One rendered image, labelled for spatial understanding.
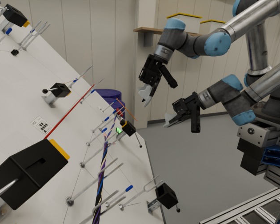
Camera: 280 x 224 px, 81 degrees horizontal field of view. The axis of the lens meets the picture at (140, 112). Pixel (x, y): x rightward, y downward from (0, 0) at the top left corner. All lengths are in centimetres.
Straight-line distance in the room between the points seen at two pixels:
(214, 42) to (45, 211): 63
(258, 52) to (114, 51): 241
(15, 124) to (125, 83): 285
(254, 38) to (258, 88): 32
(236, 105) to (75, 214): 61
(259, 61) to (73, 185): 103
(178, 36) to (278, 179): 90
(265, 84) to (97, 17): 268
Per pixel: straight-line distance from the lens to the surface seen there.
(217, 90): 71
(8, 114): 46
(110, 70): 310
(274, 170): 118
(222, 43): 65
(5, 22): 82
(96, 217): 29
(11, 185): 24
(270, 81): 83
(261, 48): 109
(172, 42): 70
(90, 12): 309
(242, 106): 72
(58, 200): 39
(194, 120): 72
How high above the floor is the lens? 143
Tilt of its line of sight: 19 degrees down
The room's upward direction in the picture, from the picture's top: 3 degrees clockwise
